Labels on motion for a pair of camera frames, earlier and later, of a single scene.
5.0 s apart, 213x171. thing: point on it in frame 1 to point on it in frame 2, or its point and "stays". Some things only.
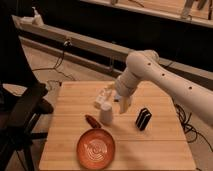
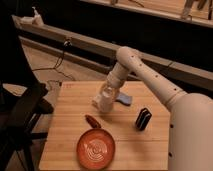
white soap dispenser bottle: [37, 19] stays
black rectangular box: [143, 118] stays
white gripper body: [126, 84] to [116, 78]
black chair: [21, 104] stays
